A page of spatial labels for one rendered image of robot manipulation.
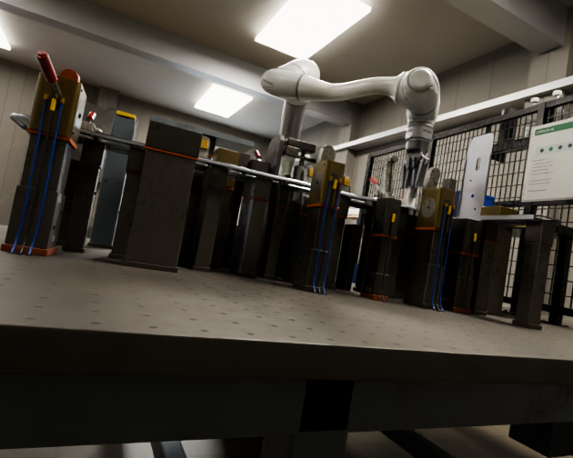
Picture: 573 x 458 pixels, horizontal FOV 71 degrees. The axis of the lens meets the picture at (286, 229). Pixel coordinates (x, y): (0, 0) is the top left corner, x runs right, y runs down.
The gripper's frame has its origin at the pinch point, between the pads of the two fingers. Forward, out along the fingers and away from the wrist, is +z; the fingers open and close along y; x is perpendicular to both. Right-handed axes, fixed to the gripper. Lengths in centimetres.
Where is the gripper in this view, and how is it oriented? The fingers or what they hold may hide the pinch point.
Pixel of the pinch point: (409, 198)
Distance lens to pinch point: 147.4
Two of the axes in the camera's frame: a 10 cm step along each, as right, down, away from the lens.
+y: 3.6, 0.1, -9.3
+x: 9.2, 1.7, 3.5
